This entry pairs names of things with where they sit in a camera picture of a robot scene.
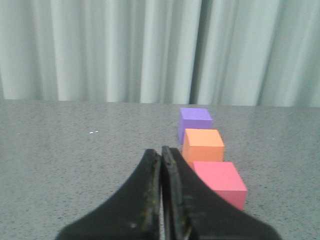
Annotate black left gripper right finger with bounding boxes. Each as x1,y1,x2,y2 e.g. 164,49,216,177
161,146,281,240

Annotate white pleated curtain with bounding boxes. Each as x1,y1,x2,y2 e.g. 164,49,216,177
0,0,320,107

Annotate pink foam cube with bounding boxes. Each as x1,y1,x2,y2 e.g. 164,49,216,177
193,161,248,210

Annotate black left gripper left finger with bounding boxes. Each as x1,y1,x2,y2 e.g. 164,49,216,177
56,149,161,240

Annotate orange foam cube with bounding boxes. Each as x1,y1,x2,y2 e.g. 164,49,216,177
182,128,225,169

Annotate purple foam cube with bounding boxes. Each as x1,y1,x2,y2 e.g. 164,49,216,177
178,107,213,144

